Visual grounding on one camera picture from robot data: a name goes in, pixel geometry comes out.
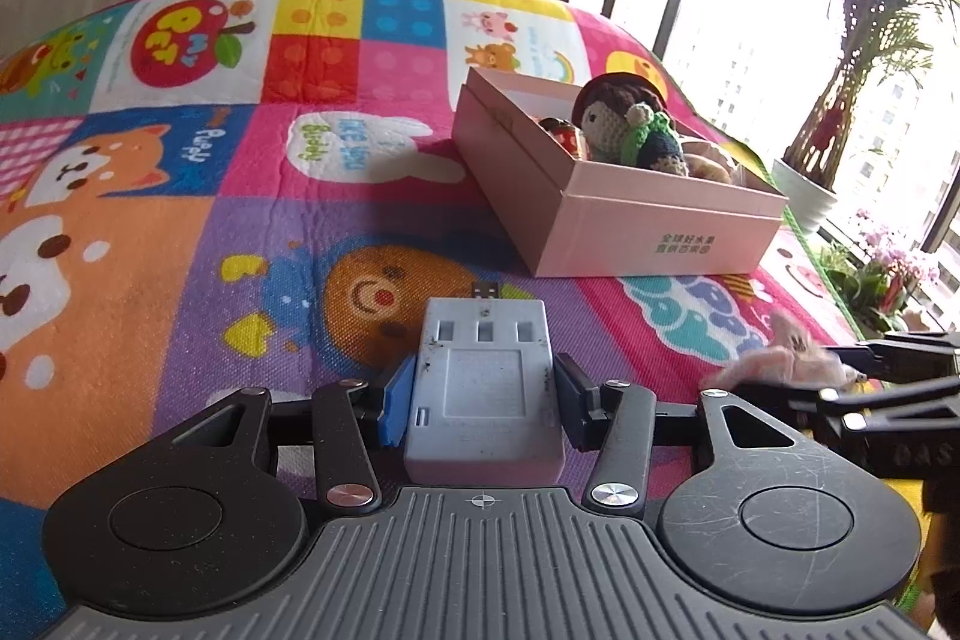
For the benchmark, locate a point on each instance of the pink flowering plant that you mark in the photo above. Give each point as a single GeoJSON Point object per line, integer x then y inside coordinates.
{"type": "Point", "coordinates": [900, 265]}

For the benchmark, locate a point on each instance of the crochet doll with red hat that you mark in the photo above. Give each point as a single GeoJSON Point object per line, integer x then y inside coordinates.
{"type": "Point", "coordinates": [611, 123]}

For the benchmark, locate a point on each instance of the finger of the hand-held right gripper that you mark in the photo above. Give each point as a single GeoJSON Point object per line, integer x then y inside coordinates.
{"type": "Point", "coordinates": [907, 355]}
{"type": "Point", "coordinates": [862, 404]}

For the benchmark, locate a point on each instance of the tall green potted plant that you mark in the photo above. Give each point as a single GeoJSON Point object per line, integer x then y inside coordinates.
{"type": "Point", "coordinates": [862, 10]}

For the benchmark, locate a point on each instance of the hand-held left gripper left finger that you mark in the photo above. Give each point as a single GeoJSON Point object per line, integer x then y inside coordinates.
{"type": "Point", "coordinates": [397, 407]}

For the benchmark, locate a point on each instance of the pink cardboard box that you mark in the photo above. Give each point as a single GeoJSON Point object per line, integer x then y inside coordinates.
{"type": "Point", "coordinates": [637, 227]}

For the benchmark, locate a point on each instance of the white plant pot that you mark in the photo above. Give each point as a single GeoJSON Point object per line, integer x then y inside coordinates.
{"type": "Point", "coordinates": [806, 197]}

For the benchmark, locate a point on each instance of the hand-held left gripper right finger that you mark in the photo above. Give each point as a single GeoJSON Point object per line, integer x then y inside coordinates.
{"type": "Point", "coordinates": [574, 404]}

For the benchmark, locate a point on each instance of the grey battery charger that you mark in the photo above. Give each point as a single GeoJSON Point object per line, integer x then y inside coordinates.
{"type": "Point", "coordinates": [484, 400]}

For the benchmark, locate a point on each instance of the pink fluffy toy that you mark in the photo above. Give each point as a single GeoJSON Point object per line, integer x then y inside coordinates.
{"type": "Point", "coordinates": [772, 359]}

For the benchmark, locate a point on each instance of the colourful printed blanket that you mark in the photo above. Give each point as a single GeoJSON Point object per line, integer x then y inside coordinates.
{"type": "Point", "coordinates": [225, 235]}

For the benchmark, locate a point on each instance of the bread toy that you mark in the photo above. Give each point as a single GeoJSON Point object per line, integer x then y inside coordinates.
{"type": "Point", "coordinates": [709, 164]}

